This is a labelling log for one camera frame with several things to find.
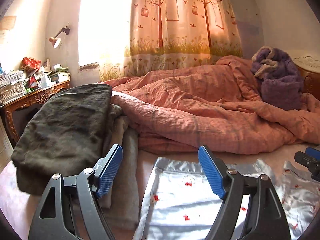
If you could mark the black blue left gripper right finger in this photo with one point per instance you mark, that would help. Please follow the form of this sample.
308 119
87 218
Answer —
265 217

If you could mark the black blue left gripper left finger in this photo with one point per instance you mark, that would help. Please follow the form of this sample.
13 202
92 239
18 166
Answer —
66 200

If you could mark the light blue satin kitty pants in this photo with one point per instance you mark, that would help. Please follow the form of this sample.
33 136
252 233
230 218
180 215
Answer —
178 202

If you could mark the grey folded garment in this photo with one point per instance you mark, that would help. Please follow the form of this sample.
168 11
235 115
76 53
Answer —
121 205

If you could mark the purple fleece blanket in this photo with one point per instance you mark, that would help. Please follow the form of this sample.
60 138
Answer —
281 84

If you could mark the dark green folded garment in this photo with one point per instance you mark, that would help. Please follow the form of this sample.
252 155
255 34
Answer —
70 132

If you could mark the wooden carved headboard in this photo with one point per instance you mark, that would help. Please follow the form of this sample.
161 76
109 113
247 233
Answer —
309 71

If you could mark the pink checked quilt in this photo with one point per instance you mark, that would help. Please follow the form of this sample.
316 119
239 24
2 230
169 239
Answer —
179 110

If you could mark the carved wooden desk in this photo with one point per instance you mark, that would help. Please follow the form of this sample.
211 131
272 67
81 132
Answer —
39 96

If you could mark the stack of books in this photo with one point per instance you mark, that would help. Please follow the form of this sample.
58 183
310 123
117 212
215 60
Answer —
60 75

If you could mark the stack of papers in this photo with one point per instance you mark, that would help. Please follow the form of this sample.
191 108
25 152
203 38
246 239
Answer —
12 86

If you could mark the tree print curtain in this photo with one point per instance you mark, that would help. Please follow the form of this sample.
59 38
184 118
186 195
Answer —
148 35

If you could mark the pink wall lamp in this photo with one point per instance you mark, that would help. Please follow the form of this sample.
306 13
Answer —
55 41

